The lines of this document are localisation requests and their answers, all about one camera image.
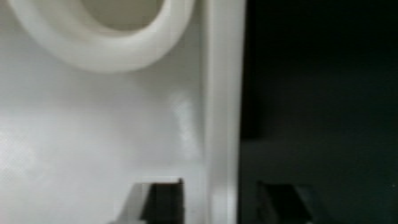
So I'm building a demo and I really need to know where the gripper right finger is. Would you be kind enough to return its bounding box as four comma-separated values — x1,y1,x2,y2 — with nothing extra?
256,182,315,224

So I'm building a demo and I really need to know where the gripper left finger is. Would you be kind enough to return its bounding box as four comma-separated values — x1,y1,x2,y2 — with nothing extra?
141,179,185,224

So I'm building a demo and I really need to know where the white square tabletop tray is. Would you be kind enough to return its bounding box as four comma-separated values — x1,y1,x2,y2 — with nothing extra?
0,0,247,224

